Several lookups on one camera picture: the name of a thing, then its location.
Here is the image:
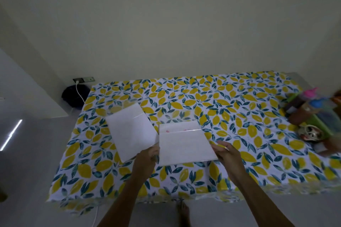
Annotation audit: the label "white charger cable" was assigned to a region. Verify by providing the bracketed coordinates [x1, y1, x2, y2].
[75, 81, 86, 104]

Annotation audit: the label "brown bottle pink cap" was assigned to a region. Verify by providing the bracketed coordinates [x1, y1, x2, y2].
[283, 88, 319, 113]

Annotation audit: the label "brown bottle blue cap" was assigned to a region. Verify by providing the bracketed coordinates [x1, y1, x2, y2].
[289, 97, 329, 126]

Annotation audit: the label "dark blue bag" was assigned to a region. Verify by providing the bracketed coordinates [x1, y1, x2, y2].
[61, 84, 91, 110]

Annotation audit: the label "white paper sheet pink marks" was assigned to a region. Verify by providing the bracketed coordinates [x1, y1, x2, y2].
[158, 120, 218, 167]

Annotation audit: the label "green plastic basket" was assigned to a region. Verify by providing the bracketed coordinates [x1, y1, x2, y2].
[283, 91, 341, 143]

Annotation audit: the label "person's left forearm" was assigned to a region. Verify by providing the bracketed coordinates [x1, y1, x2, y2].
[96, 174, 150, 227]

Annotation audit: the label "wall power socket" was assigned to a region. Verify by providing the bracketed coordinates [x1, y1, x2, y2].
[73, 76, 95, 84]

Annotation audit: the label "person's right forearm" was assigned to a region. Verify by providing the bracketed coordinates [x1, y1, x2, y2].
[231, 172, 296, 227]

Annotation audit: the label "person's right hand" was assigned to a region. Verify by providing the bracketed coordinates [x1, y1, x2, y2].
[210, 140, 248, 182]

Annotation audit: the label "lemon print tablecloth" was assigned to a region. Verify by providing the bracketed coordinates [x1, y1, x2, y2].
[47, 71, 341, 215]

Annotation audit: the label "white floor cable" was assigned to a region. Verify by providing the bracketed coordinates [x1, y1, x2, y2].
[91, 205, 99, 227]

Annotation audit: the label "person's left hand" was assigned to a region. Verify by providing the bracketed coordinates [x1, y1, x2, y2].
[131, 144, 160, 185]

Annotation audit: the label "person's foot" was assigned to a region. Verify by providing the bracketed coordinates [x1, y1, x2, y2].
[177, 201, 191, 227]

